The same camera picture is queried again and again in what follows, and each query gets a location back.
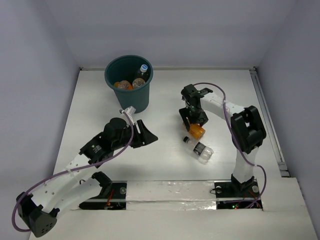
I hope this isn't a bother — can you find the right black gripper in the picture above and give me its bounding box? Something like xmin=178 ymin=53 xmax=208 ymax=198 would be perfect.
xmin=179 ymin=104 xmax=209 ymax=130

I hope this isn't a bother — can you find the small orange bottle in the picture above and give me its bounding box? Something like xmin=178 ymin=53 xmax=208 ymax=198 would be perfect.
xmin=113 ymin=81 xmax=121 ymax=88
xmin=187 ymin=123 xmax=206 ymax=140

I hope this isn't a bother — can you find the clear bottle black label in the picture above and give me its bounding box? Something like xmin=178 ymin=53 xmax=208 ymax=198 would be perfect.
xmin=183 ymin=136 xmax=214 ymax=164

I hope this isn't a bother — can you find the tall orange label bottle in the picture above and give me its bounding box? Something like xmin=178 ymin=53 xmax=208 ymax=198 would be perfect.
xmin=117 ymin=80 xmax=133 ymax=90

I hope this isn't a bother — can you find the clear plastic water bottle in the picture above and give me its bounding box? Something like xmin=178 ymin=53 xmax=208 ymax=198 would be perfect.
xmin=134 ymin=64 xmax=149 ymax=82

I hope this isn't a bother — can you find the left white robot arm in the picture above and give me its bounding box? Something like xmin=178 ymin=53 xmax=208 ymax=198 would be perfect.
xmin=16 ymin=117 xmax=158 ymax=238

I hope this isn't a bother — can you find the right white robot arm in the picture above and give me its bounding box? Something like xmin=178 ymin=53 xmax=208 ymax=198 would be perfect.
xmin=178 ymin=84 xmax=267 ymax=196

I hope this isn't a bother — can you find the dark green plastic bin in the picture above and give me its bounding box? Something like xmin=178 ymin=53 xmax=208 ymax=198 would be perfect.
xmin=104 ymin=55 xmax=154 ymax=113

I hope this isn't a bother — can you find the silver foil tape strip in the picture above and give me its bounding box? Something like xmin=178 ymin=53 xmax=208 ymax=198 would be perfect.
xmin=125 ymin=180 xmax=217 ymax=211

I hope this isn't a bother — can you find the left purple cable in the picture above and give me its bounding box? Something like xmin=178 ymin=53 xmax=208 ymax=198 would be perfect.
xmin=12 ymin=108 xmax=136 ymax=232

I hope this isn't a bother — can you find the purple cable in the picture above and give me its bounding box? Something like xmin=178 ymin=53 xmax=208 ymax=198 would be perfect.
xmin=12 ymin=108 xmax=136 ymax=232
xmin=193 ymin=82 xmax=267 ymax=209

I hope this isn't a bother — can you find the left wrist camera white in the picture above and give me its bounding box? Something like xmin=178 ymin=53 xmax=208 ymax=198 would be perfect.
xmin=119 ymin=106 xmax=136 ymax=122

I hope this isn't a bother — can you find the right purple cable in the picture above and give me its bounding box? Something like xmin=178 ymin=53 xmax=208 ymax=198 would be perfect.
xmin=193 ymin=82 xmax=267 ymax=209

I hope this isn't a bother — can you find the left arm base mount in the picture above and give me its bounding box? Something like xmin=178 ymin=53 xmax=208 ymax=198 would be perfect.
xmin=78 ymin=171 xmax=127 ymax=210

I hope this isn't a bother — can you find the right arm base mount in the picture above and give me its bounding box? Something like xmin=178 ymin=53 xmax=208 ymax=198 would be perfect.
xmin=209 ymin=175 xmax=263 ymax=210

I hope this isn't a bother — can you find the aluminium rail right edge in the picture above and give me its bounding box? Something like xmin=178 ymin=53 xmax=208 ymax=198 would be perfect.
xmin=249 ymin=67 xmax=291 ymax=178

